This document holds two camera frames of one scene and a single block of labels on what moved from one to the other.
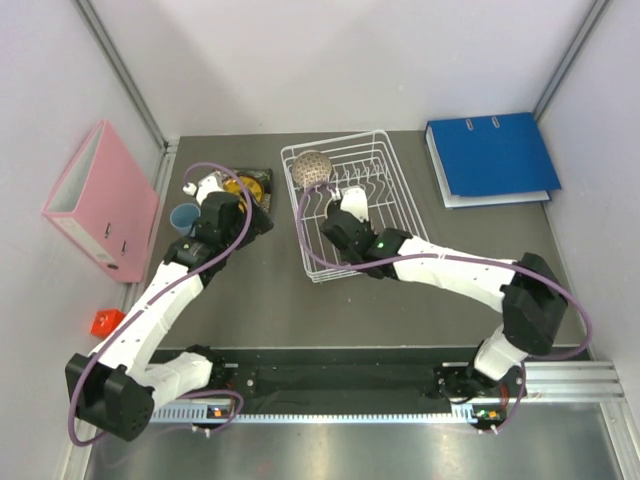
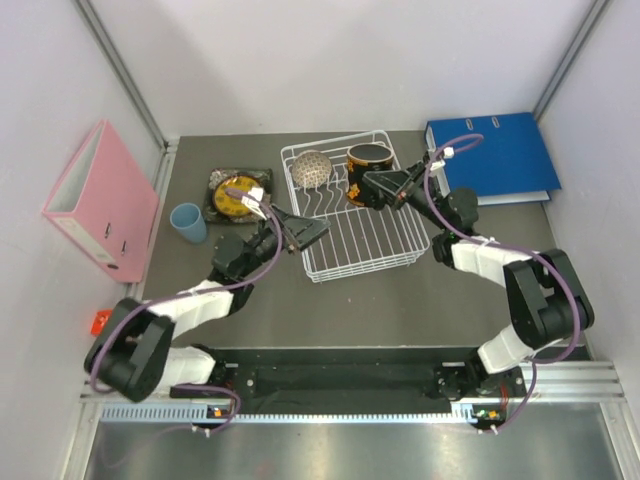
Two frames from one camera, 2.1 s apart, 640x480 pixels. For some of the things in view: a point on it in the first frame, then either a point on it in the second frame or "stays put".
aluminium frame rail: (572, 380) stays put
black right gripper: (344, 256) to (399, 186)
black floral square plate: (263, 175) stays put
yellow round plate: (232, 185) stays put
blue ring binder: (490, 160) stays put
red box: (106, 321) stays put
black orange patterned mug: (334, 209) to (362, 158)
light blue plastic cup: (183, 216) stays put
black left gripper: (260, 224) to (300, 230)
